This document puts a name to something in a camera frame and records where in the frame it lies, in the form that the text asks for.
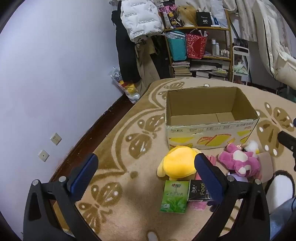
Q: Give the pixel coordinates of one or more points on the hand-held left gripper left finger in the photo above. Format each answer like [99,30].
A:
[84,178]

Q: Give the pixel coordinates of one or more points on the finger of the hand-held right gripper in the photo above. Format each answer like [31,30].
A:
[288,140]

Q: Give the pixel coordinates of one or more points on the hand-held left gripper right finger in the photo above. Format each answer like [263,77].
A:
[208,178]

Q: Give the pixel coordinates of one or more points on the black tissue pack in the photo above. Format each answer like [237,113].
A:
[196,190]

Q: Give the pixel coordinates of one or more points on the yellow plush toy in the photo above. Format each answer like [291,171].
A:
[178,162]

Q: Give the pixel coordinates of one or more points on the green tissue pack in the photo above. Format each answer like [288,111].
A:
[174,197]

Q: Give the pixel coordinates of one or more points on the printed cardboard box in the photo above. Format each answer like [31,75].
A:
[208,136]

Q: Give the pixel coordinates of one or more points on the pink plush toy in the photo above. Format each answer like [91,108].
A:
[249,162]

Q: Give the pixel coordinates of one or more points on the pink packet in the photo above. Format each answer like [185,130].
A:
[196,205]

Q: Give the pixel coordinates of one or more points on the blue grey cloth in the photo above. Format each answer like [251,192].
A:
[283,222]

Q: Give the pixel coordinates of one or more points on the light green pack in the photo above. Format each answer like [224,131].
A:
[240,68]

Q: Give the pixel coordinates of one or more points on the white duvet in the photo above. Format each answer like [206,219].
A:
[275,46]

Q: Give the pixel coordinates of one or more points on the plastic bag of toys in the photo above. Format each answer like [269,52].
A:
[129,90]

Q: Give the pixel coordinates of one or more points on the white metal cart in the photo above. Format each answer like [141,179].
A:
[240,48]

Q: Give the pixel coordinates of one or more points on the pile of books and magazines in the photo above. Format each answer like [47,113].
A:
[208,70]

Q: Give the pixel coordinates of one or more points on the row of small bottles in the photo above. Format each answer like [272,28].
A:
[224,53]

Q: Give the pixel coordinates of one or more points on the dark photo print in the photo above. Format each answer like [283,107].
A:
[240,42]

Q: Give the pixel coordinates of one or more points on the stack of books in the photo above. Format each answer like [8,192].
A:
[181,69]

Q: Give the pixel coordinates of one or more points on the white cosmetic bottle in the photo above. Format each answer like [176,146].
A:
[217,49]
[213,46]

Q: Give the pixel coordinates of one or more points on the black trousers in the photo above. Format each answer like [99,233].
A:
[161,62]

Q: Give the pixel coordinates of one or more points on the beige coat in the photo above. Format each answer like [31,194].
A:
[145,69]

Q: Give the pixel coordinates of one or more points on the black coat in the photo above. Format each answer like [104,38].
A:
[124,58]

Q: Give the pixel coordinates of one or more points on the white hanging cloth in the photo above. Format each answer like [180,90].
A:
[247,18]

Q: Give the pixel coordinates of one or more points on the red gift bag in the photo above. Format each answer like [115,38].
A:
[195,46]

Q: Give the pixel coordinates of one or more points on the teal bag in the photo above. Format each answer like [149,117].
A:
[177,48]

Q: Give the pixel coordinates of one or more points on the wooden shelf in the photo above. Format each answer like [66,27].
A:
[201,28]

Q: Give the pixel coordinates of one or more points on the white paper bag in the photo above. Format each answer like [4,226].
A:
[218,11]

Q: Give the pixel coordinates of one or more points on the black box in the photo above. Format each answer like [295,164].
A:
[203,19]

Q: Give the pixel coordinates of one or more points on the blond wig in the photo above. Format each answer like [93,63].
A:
[188,15]

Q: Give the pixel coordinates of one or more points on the pink black printed bag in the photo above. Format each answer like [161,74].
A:
[172,16]

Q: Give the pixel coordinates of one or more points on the white puffer jacket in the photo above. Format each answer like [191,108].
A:
[141,18]

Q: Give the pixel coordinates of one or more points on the white wall socket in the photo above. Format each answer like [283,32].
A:
[43,155]
[55,138]

